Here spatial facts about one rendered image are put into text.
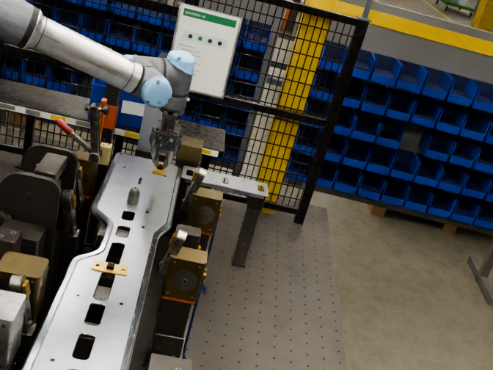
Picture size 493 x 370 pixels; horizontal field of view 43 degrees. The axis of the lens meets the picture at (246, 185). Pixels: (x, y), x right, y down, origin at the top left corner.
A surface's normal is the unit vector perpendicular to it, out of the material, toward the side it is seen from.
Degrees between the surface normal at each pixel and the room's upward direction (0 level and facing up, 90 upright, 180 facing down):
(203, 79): 90
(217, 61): 90
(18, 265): 0
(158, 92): 90
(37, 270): 0
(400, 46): 90
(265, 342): 0
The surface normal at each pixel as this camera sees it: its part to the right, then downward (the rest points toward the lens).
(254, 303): 0.24, -0.88
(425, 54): -0.06, 0.41
